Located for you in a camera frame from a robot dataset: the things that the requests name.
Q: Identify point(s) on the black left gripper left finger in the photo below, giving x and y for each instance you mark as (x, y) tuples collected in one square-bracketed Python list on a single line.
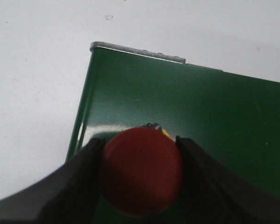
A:
[(67, 196)]

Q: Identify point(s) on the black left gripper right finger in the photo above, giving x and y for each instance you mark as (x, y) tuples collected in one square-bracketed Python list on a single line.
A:
[(211, 194)]

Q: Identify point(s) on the red mushroom push button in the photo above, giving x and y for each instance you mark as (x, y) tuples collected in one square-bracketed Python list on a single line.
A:
[(141, 170)]

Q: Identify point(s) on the green conveyor belt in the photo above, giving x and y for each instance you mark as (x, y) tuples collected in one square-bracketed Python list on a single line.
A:
[(235, 118)]

